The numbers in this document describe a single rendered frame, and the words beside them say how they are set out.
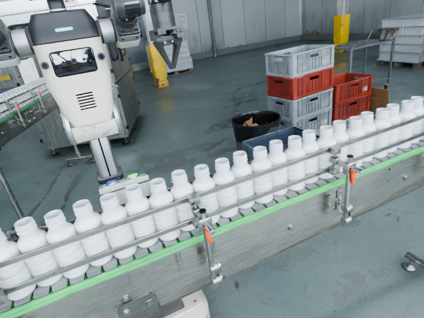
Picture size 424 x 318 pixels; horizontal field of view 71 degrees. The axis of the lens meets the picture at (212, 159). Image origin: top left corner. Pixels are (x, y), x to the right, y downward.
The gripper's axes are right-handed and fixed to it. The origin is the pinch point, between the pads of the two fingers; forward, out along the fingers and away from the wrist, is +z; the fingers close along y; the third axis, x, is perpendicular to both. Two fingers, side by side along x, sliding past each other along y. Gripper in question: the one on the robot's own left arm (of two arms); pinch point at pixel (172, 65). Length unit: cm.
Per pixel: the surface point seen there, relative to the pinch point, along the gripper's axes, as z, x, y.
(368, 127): 29, -56, -14
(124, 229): 32.4, 23.6, -16.5
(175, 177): 24.5, 8.6, -14.3
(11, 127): 44, 89, 208
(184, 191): 28.4, 7.4, -15.6
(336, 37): 80, -740, 696
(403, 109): 27, -73, -13
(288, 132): 47, -65, 41
